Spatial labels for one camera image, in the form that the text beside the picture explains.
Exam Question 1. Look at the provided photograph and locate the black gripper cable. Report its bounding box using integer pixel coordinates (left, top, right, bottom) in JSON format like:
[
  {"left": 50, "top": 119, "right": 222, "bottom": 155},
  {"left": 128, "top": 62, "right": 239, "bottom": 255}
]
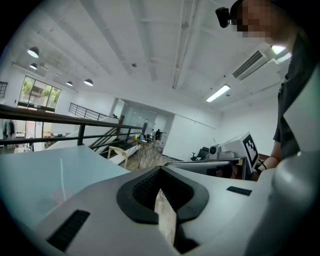
[{"left": 254, "top": 158, "right": 268, "bottom": 173}]

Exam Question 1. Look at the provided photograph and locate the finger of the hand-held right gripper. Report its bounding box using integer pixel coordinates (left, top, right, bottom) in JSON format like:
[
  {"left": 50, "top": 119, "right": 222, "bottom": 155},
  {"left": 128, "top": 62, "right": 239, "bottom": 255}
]
[{"left": 164, "top": 159, "right": 233, "bottom": 177}]

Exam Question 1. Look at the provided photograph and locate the person's head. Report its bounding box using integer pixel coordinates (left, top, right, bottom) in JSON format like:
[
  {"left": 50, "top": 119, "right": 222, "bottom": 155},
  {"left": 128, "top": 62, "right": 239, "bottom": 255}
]
[{"left": 229, "top": 0, "right": 298, "bottom": 53}]

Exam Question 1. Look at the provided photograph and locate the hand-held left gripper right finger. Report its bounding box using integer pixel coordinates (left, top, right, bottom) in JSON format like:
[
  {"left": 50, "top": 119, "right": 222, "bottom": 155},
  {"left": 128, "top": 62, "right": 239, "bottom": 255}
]
[{"left": 159, "top": 165, "right": 267, "bottom": 256}]

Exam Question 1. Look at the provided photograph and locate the clothes rack with garments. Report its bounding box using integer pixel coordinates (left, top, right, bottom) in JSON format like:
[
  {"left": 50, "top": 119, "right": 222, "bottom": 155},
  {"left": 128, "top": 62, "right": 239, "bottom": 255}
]
[{"left": 2, "top": 119, "right": 17, "bottom": 140}]

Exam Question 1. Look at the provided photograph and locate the ceiling conduit pipe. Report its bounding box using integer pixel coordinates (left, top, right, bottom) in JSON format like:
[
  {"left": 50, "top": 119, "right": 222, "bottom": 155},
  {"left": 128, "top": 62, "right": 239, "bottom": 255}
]
[{"left": 171, "top": 0, "right": 198, "bottom": 90}]

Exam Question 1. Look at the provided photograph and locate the person's dark grey shirt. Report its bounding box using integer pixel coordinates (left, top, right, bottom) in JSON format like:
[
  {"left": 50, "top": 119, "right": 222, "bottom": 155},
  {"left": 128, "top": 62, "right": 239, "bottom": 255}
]
[{"left": 272, "top": 29, "right": 320, "bottom": 161}]

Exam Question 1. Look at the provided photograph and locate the black metal staircase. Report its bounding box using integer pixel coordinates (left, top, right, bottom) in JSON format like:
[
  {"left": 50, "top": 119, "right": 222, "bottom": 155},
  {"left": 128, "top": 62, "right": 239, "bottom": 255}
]
[{"left": 89, "top": 115, "right": 145, "bottom": 158}]

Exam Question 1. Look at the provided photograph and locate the large glass window wall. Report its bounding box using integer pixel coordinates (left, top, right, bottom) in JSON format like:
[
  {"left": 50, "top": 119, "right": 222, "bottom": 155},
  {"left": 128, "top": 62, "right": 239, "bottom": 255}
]
[{"left": 18, "top": 75, "right": 62, "bottom": 112}]

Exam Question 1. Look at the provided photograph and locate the ceiling air conditioner vent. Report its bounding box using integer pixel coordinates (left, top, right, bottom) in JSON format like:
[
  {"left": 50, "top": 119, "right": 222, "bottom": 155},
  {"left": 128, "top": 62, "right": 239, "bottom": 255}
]
[{"left": 231, "top": 49, "right": 270, "bottom": 81}]

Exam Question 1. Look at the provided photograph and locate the small clear tube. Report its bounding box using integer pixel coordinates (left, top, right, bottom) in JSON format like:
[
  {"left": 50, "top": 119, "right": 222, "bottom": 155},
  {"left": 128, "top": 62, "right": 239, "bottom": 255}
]
[{"left": 59, "top": 157, "right": 67, "bottom": 202}]

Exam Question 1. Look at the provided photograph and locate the thin black balcony railing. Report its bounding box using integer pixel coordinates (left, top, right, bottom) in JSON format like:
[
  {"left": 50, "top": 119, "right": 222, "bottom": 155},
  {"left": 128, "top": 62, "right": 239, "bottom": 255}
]
[{"left": 68, "top": 102, "right": 111, "bottom": 121}]

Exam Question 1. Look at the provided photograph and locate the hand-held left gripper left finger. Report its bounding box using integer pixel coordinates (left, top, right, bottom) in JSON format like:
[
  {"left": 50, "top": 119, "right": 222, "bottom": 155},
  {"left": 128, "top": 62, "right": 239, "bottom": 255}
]
[{"left": 31, "top": 165, "right": 181, "bottom": 256}]

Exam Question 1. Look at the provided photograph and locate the person's right forearm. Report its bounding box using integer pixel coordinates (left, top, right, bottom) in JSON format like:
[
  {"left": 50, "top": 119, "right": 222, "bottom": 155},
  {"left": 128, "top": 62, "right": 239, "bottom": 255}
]
[{"left": 261, "top": 139, "right": 283, "bottom": 171}]

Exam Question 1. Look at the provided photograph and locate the wooden desk with metal legs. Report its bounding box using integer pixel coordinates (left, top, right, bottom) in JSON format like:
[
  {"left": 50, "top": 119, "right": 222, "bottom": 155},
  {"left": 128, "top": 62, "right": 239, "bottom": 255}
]
[{"left": 129, "top": 136, "right": 158, "bottom": 169}]

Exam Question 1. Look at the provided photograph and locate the pale wooden chair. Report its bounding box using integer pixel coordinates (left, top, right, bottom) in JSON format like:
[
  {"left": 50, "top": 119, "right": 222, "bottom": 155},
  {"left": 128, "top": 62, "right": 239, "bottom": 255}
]
[{"left": 107, "top": 146, "right": 131, "bottom": 169}]

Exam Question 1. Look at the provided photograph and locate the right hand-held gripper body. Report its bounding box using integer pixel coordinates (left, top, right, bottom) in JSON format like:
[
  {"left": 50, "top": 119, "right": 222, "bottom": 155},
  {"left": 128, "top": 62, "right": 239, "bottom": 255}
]
[{"left": 208, "top": 131, "right": 260, "bottom": 181}]

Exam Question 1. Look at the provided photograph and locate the black head-worn camera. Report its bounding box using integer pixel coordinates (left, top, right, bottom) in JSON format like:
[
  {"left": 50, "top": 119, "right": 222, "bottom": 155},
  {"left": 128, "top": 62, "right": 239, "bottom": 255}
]
[{"left": 215, "top": 6, "right": 232, "bottom": 29}]

